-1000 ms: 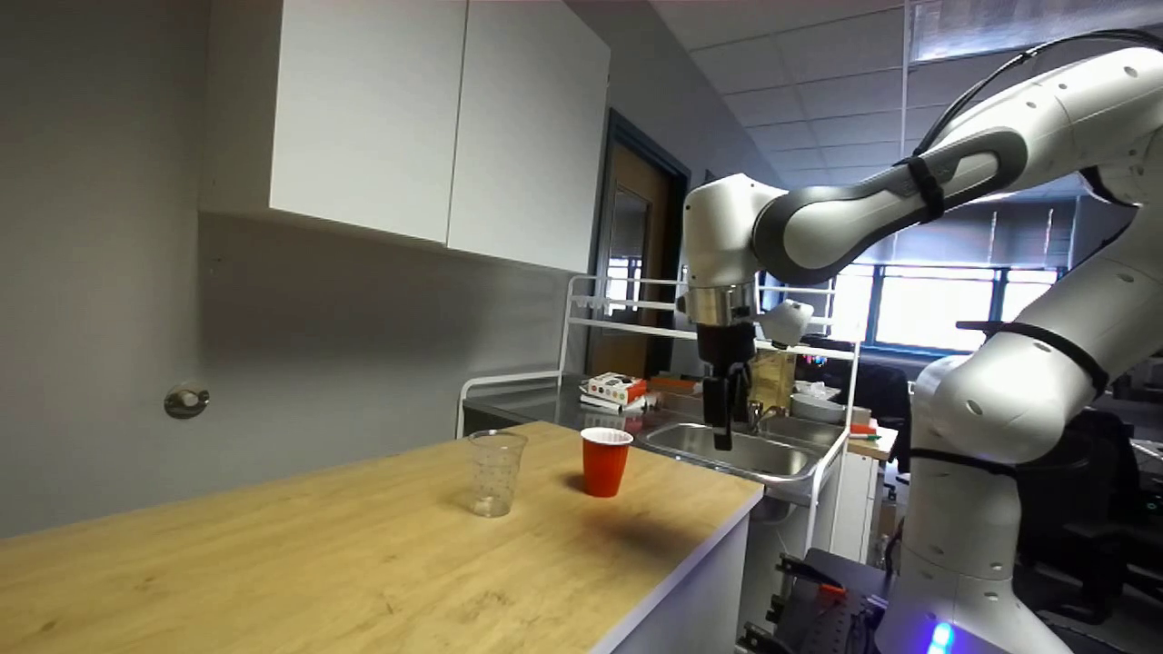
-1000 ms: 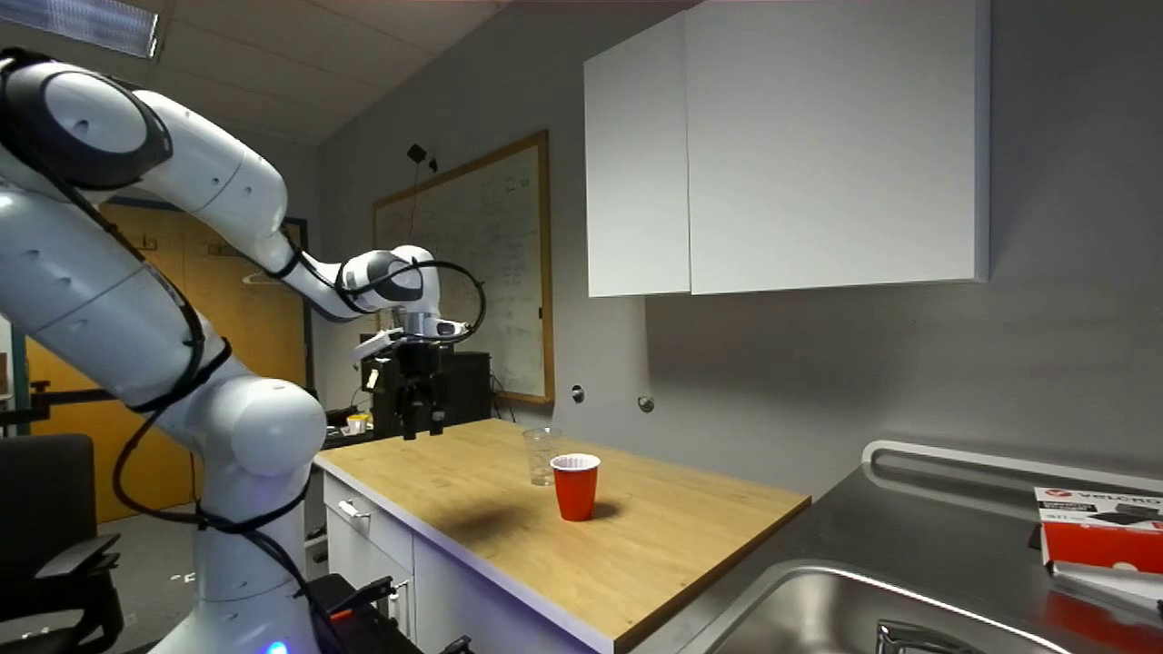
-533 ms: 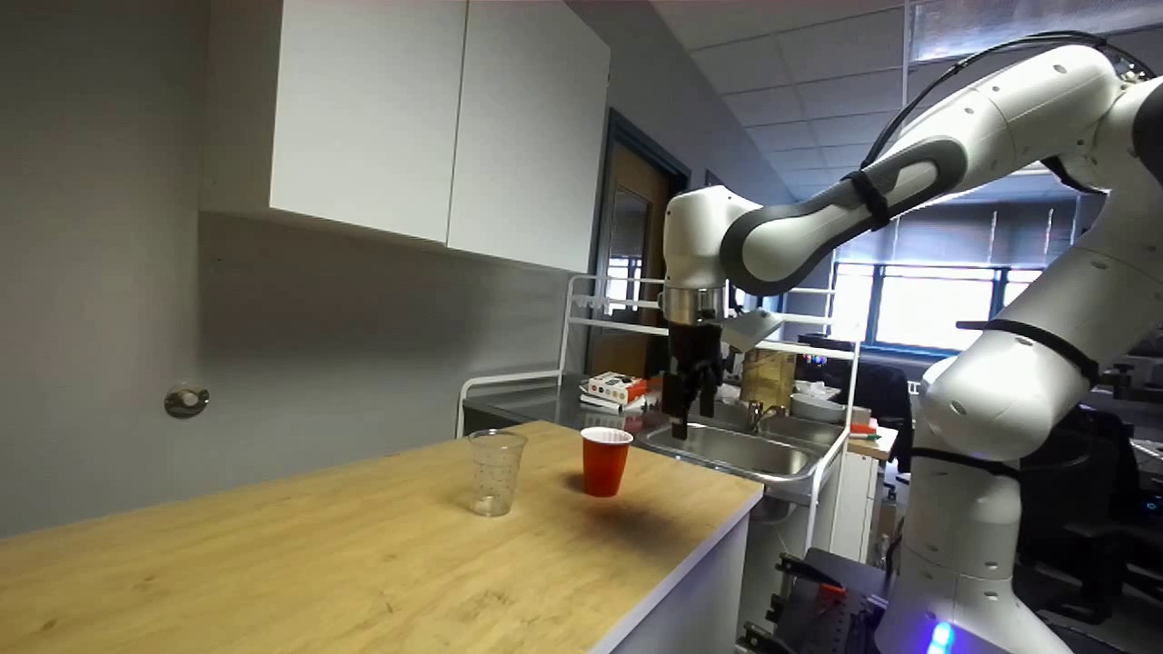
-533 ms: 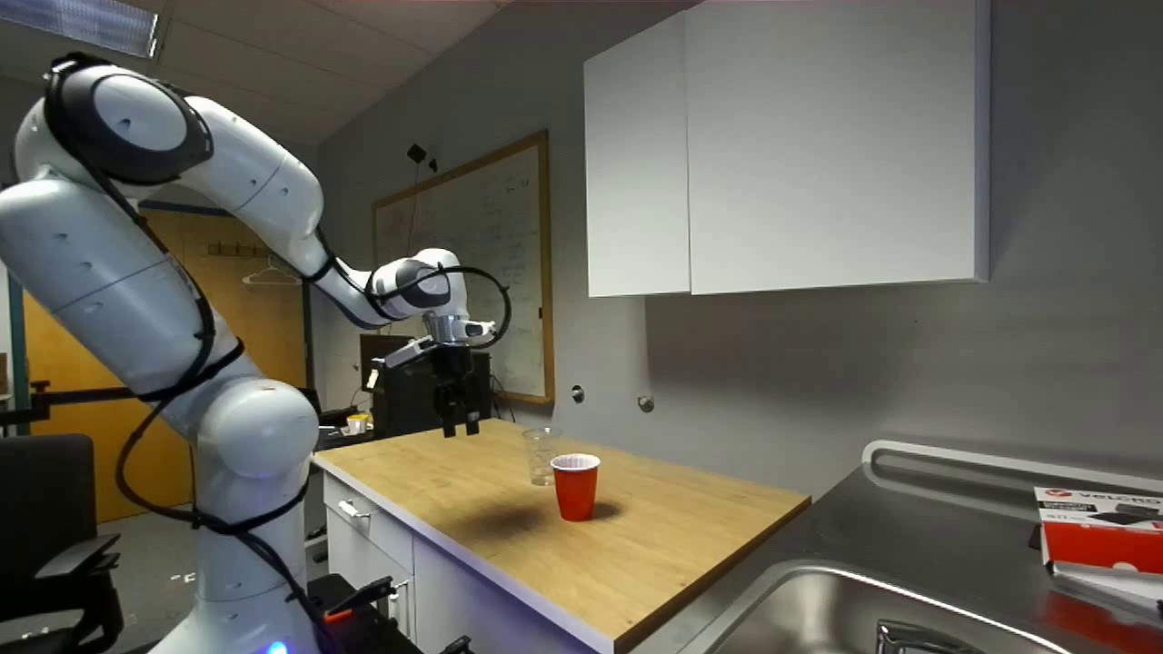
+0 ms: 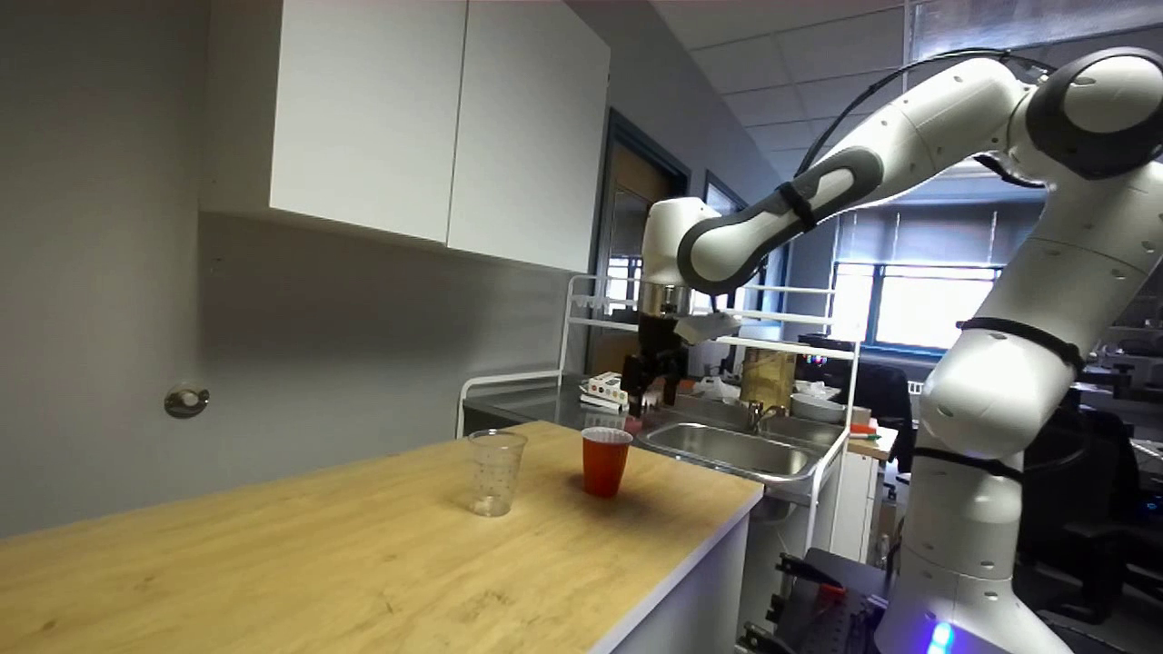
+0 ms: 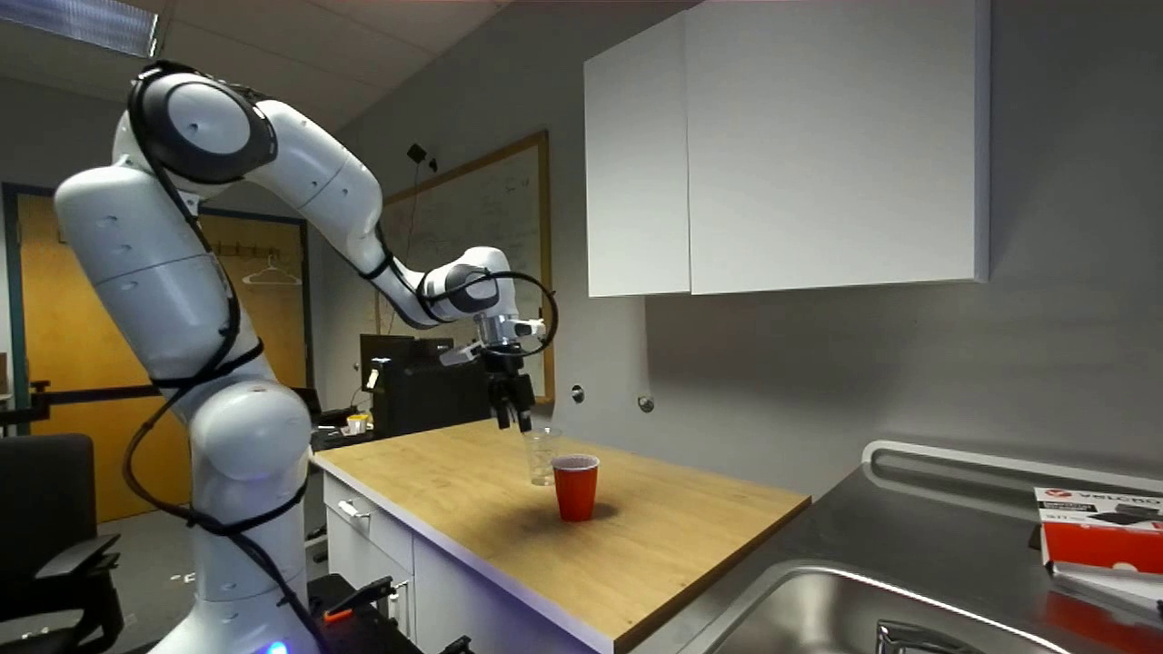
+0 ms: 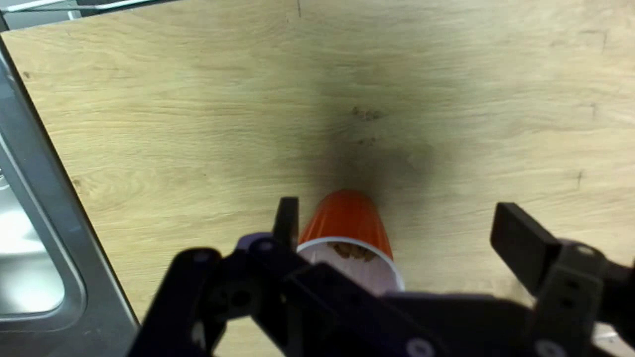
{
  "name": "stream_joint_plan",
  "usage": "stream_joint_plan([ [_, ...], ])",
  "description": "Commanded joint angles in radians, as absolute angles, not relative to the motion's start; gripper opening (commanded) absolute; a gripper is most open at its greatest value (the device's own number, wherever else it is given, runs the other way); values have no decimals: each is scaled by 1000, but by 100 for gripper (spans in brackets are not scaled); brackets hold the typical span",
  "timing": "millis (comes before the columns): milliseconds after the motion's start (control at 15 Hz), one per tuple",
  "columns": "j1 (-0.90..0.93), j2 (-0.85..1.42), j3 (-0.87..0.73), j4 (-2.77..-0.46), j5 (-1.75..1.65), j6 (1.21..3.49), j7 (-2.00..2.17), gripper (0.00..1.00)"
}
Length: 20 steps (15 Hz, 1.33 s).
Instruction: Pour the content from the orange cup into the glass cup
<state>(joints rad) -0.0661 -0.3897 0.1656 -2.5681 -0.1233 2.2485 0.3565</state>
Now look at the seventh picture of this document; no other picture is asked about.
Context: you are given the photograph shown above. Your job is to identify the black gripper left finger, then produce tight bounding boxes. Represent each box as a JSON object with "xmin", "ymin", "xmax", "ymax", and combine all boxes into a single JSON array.
[{"xmin": 127, "ymin": 197, "xmax": 314, "ymax": 357}]

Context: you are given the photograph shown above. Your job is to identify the stainless steel sink counter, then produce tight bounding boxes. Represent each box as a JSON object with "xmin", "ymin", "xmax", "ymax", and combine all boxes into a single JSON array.
[{"xmin": 0, "ymin": 0, "xmax": 175, "ymax": 357}]

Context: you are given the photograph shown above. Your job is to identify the orange plastic cup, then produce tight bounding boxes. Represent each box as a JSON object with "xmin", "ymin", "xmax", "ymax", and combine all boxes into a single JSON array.
[{"xmin": 294, "ymin": 189, "xmax": 407, "ymax": 298}]

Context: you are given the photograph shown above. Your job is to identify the brown cup content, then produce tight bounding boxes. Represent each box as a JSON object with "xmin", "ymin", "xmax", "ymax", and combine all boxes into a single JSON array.
[{"xmin": 327, "ymin": 240, "xmax": 377, "ymax": 262}]

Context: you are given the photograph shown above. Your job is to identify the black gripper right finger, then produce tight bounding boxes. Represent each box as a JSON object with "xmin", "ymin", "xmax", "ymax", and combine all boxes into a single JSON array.
[{"xmin": 490, "ymin": 201, "xmax": 635, "ymax": 357}]

